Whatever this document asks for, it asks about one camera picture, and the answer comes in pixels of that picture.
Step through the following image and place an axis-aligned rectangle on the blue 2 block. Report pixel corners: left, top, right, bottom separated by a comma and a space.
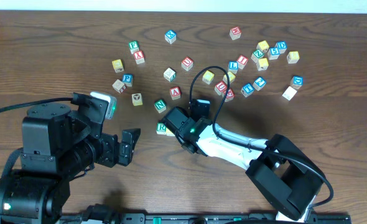
253, 77, 267, 91

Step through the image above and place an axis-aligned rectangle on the yellow block O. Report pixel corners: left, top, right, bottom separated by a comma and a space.
166, 128, 175, 136

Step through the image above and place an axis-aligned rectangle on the red U block upper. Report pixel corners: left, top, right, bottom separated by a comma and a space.
181, 57, 193, 72

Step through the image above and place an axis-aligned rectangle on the blue T block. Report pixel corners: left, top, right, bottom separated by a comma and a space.
241, 83, 254, 98

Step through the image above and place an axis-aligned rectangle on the blue X block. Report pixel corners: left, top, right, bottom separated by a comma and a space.
164, 30, 177, 44

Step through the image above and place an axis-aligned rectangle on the yellow block upper right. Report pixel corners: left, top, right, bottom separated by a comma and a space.
256, 40, 269, 53

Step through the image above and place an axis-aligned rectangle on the yellow block centre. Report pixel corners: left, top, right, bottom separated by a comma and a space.
202, 70, 215, 85

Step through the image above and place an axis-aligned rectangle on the yellow block far left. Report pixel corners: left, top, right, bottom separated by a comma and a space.
112, 59, 124, 73

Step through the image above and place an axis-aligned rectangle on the green N block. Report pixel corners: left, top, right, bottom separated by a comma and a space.
154, 99, 167, 113

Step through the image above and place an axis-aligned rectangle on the yellow picture block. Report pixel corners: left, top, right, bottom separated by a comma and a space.
132, 93, 143, 106

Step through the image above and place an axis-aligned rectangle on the yellow block by L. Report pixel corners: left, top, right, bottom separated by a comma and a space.
223, 72, 236, 85

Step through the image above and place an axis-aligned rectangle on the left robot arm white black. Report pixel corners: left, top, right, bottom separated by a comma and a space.
0, 100, 141, 223

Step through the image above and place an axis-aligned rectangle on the blue D block right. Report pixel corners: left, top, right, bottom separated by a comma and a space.
290, 76, 304, 90

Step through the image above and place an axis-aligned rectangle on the white blank block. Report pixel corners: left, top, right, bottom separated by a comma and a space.
282, 86, 297, 101

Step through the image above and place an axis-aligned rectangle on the red U block lower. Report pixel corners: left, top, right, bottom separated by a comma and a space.
215, 81, 227, 95

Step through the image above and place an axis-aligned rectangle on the red A block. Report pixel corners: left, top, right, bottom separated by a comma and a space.
169, 86, 181, 100

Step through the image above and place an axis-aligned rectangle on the blue 5 block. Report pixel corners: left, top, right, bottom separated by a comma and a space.
267, 47, 280, 60

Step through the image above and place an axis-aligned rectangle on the green F block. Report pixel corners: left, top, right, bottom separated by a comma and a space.
128, 40, 139, 54

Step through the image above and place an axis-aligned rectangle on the red I block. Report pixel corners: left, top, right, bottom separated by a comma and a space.
237, 55, 249, 70

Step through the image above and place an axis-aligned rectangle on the blue D block upper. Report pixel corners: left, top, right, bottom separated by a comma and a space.
275, 41, 287, 54

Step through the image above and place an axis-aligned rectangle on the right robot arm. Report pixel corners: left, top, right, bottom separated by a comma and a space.
161, 107, 324, 222

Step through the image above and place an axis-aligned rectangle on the yellow block by Z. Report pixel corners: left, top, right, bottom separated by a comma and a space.
256, 58, 269, 71

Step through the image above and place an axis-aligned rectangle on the yellow 8 block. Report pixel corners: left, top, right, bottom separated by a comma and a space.
287, 51, 300, 64

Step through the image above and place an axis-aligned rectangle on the blue L block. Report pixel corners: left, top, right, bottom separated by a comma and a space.
228, 61, 239, 74

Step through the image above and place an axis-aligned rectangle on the blue d block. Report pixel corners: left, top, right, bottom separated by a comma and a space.
275, 41, 287, 54
290, 76, 304, 90

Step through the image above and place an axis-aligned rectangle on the blue P block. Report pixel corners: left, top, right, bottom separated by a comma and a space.
121, 73, 134, 87

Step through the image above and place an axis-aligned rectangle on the white grey picture block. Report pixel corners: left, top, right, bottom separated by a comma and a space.
164, 68, 176, 82

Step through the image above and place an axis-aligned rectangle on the green R block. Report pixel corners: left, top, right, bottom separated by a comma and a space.
156, 123, 167, 135

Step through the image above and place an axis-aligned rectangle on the beige red block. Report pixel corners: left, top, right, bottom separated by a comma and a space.
112, 79, 126, 93

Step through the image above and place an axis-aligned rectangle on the red block top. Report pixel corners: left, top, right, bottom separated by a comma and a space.
230, 26, 242, 40

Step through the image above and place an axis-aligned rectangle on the red u block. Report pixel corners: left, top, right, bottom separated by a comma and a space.
215, 81, 227, 95
181, 57, 193, 72

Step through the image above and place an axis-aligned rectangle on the green Z block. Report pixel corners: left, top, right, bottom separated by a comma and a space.
251, 49, 264, 63

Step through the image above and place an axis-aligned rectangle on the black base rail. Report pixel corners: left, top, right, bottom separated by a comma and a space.
56, 213, 351, 224

